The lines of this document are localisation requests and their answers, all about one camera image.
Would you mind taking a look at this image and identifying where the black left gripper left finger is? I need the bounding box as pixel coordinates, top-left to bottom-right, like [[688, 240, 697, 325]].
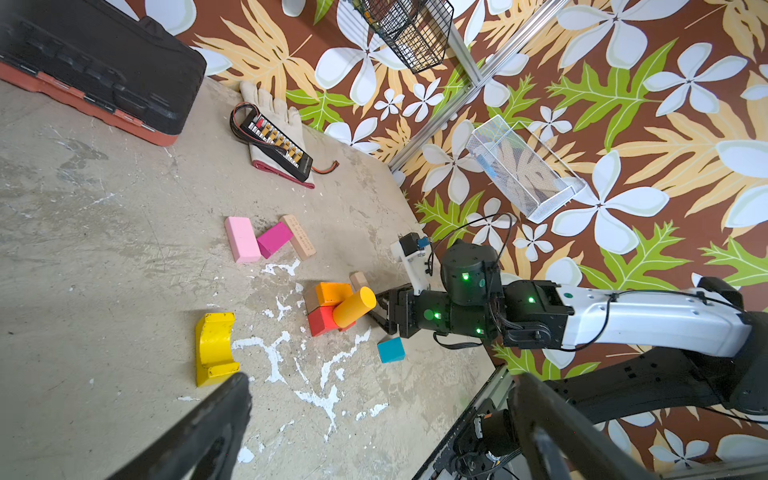
[[111, 372, 252, 479]]

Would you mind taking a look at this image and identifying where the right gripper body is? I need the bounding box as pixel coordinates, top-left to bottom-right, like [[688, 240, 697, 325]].
[[387, 285, 453, 338]]

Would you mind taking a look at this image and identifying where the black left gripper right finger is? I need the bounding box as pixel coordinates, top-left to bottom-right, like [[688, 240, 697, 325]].
[[513, 373, 656, 479]]

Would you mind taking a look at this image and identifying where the teal block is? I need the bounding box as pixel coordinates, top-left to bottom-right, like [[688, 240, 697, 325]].
[[377, 337, 406, 364]]

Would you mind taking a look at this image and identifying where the yellow cylinder block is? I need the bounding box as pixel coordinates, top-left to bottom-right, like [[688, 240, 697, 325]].
[[332, 286, 377, 330]]

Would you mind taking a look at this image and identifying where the orange block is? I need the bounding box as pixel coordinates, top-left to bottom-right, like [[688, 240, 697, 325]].
[[315, 282, 354, 306]]

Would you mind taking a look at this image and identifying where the red block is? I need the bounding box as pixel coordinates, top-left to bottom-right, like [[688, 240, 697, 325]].
[[308, 306, 354, 337]]

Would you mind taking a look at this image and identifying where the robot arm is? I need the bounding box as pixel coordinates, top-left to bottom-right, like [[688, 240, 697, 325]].
[[441, 242, 767, 422]]

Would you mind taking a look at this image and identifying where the natural wood arch block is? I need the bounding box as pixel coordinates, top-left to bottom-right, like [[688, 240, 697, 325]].
[[303, 286, 320, 314]]

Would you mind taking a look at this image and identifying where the natural wood long block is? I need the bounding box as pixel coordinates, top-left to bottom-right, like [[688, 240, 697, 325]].
[[349, 271, 369, 292]]

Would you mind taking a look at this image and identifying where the natural wood flat block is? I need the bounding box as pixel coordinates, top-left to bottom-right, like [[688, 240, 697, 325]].
[[280, 214, 316, 261]]

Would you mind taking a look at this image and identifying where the yellow arch block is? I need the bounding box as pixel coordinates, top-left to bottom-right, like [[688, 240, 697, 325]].
[[195, 312, 241, 388]]

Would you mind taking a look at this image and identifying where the magenta block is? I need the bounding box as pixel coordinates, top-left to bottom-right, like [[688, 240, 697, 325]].
[[257, 222, 293, 259]]

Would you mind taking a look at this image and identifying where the light pink rectangular block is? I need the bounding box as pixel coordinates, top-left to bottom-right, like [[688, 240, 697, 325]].
[[225, 216, 261, 263]]

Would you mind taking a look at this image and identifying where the white work glove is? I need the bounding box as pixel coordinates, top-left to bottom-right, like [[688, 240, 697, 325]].
[[239, 81, 315, 189]]

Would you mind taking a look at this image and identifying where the black and red tool case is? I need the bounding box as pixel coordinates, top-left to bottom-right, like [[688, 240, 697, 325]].
[[1, 1, 206, 147]]

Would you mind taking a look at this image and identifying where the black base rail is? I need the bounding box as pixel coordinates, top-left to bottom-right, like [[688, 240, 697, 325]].
[[413, 366, 520, 479]]

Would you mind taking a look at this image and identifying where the white wire basket right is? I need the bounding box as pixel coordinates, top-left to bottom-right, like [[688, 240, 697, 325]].
[[466, 115, 587, 224]]

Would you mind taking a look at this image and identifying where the black charging board with cables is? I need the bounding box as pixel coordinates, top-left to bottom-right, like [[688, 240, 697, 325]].
[[229, 102, 340, 188]]

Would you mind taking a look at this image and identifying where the black wire basket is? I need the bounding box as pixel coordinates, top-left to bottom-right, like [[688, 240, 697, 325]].
[[352, 0, 454, 74]]

